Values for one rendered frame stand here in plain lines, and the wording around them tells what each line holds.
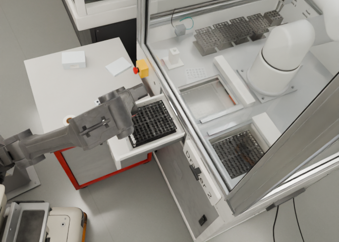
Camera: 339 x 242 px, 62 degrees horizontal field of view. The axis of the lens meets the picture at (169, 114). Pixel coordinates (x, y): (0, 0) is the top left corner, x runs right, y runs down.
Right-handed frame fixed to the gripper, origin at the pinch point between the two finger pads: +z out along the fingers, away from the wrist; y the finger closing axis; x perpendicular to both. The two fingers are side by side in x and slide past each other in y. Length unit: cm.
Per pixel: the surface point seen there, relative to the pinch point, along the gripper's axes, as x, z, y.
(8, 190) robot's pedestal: -22, 88, 86
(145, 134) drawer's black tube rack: 8.9, 6.6, -5.2
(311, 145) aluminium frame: 49, -60, -28
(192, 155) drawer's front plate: 27.1, 4.7, -20.0
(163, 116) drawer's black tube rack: 3.3, 8.3, -17.2
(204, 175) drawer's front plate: 37.2, 3.4, -19.8
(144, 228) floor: 41, 93, 12
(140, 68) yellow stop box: -27.7, 10.7, -18.6
